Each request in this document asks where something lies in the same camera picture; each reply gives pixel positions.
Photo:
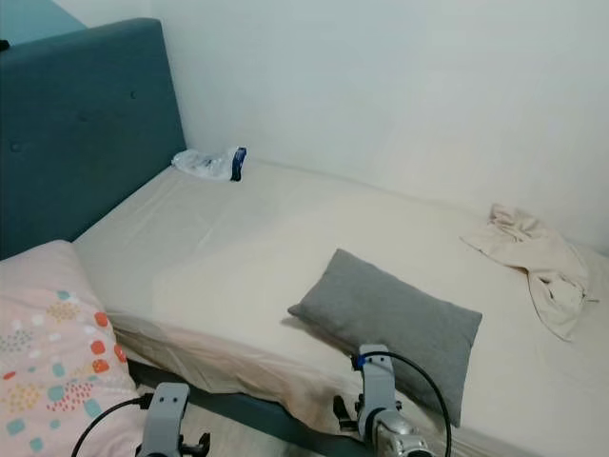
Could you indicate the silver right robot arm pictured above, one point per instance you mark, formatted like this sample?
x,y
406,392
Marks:
x,y
404,433

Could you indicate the grey rectangular pillow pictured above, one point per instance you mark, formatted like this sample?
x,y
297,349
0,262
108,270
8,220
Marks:
x,y
390,319

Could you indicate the pink patterned quilt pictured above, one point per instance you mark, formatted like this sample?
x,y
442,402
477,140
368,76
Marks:
x,y
52,352

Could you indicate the mattress with cream sheet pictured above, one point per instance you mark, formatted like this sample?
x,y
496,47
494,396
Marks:
x,y
228,243

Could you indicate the crumpled beige cloth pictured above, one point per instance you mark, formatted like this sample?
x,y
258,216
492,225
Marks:
x,y
538,257

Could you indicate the clear plastic bag blue label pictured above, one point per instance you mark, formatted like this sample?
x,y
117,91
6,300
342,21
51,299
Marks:
x,y
209,164

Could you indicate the teal upholstered headboard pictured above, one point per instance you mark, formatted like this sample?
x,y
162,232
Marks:
x,y
81,124

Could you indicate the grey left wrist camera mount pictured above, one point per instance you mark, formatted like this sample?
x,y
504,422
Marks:
x,y
166,419

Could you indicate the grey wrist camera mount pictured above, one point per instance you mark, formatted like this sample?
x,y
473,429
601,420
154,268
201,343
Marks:
x,y
377,386
166,419

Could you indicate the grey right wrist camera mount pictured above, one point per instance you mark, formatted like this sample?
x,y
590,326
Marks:
x,y
377,386

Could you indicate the teal bed frame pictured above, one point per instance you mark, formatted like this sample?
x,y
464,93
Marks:
x,y
247,414

